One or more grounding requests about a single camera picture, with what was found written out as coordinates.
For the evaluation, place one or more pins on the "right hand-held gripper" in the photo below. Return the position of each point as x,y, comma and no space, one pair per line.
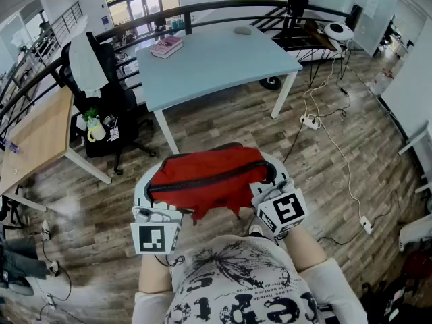
287,211

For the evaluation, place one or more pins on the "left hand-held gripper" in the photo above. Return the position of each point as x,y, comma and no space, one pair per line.
152,236

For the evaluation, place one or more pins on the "red backpack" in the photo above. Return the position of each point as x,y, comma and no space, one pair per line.
209,177

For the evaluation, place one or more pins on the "person's right forearm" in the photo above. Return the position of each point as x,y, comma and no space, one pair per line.
303,248

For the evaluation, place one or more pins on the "person's left forearm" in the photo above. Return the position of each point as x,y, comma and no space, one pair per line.
155,275

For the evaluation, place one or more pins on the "person's white shoe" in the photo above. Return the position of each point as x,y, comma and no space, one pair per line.
256,229

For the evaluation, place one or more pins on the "white power strip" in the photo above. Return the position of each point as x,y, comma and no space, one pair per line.
366,224
310,121

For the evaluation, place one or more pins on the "white patterned box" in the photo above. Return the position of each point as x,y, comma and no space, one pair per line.
114,133

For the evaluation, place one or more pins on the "green plant in pale mug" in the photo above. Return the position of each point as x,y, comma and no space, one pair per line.
96,130

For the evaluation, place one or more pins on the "black office chair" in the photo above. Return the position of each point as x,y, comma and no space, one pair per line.
125,113

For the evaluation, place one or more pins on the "small silver cup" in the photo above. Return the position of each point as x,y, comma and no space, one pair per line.
108,121

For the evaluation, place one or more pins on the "black round base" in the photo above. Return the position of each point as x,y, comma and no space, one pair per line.
270,83

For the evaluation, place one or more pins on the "person's printed white shirt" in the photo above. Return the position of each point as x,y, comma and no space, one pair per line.
243,282

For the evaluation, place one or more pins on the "wooden desk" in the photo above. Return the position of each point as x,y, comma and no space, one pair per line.
37,140

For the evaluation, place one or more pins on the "light blue table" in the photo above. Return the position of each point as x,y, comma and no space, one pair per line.
219,62

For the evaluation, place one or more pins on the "white garment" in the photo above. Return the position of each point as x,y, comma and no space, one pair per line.
87,66

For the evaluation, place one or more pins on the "clear plastic bottle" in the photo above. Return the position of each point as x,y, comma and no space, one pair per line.
11,147

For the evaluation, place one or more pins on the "pink book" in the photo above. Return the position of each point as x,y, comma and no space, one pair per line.
167,46

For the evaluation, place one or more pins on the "wooden side table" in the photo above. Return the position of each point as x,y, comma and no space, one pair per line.
320,37

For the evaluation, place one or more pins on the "oval stone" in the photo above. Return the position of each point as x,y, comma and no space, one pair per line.
243,30

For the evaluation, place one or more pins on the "white round device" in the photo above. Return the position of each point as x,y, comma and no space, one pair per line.
339,30

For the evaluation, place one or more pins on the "dark red bag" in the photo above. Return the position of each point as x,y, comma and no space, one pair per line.
418,265

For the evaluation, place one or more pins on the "black coat rack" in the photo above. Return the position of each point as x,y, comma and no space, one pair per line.
292,12

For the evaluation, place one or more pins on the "black curved railing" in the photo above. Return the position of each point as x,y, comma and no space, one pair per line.
188,22

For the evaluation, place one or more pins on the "glass entrance door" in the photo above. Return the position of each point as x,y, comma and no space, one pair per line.
148,5

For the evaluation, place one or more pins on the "far metal railing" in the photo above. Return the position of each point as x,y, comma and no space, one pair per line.
67,22

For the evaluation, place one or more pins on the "white desk frame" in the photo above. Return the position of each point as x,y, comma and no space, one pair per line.
416,137

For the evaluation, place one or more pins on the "blue wall sign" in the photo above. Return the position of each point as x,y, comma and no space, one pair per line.
105,19

